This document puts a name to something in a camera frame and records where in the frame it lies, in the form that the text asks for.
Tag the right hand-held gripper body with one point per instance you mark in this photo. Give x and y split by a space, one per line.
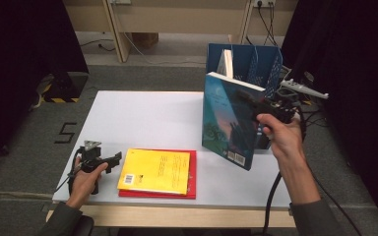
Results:
285 108

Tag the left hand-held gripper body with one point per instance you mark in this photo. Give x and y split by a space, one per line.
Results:
90 157

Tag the dark blue book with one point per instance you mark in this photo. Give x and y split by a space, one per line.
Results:
223 124

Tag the yellow book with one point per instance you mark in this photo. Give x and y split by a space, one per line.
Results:
154 170

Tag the blue file rack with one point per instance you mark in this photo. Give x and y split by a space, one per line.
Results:
242 59

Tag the white picture book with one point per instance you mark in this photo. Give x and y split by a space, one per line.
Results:
229 64

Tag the red book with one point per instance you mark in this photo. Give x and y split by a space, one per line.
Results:
193 177

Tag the person's left hand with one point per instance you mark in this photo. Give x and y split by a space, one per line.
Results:
82 187

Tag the person's right hand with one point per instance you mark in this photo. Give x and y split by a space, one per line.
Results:
287 141

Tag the black chair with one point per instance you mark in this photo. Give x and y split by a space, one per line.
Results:
80 226

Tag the black stand base striped tape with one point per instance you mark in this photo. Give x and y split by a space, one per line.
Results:
67 87

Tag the black curtain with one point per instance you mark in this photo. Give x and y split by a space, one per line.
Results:
13 65
357 65

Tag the brown cardboard box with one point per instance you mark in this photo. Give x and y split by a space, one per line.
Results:
146 39

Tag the white wall socket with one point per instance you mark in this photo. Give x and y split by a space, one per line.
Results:
264 2

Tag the light wooden desk frame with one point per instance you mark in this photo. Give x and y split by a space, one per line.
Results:
177 16

